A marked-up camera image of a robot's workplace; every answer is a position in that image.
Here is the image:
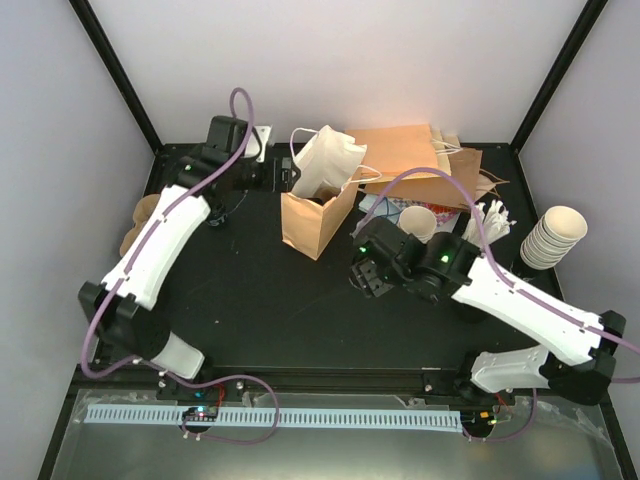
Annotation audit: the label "white paper cup stack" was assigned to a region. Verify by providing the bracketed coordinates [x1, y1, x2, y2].
[398, 205, 437, 244]

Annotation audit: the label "checkered paper bag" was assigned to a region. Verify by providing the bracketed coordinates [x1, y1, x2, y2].
[391, 199, 460, 232]

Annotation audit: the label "purple cable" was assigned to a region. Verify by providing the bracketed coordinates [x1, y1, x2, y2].
[79, 87, 256, 381]
[352, 167, 640, 386]

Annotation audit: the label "pulp cup carrier stack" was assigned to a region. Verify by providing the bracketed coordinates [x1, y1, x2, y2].
[119, 194, 160, 257]

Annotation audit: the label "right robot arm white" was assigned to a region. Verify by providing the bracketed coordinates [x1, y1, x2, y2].
[351, 217, 626, 405]

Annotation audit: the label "tall white cup stack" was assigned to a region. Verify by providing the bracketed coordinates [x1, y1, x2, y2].
[510, 205, 588, 280]

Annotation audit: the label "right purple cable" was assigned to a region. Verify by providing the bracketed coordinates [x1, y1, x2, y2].
[352, 167, 640, 386]

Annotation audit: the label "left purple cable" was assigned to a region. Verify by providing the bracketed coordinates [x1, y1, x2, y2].
[79, 87, 256, 381]

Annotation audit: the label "orange paper bag stack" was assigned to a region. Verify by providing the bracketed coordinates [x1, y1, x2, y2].
[346, 124, 462, 183]

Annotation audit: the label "black lid stack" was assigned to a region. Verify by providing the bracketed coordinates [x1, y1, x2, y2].
[457, 304, 487, 324]

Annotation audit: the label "brown pulp cup carrier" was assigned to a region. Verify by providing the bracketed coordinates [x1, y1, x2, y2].
[315, 187, 341, 203]

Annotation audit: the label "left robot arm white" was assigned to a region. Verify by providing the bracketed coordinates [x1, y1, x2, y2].
[78, 116, 300, 399]

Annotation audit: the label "light blue paper bag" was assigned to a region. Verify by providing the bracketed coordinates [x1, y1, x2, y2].
[357, 193, 401, 221]

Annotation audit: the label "brown kraft paper bag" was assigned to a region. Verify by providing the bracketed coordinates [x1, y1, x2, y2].
[359, 147, 512, 214]

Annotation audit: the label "blue slotted cable duct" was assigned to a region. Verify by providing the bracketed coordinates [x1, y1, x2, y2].
[84, 404, 462, 433]

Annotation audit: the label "orange paper bag white handles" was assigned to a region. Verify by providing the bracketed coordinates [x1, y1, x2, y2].
[281, 125, 381, 260]

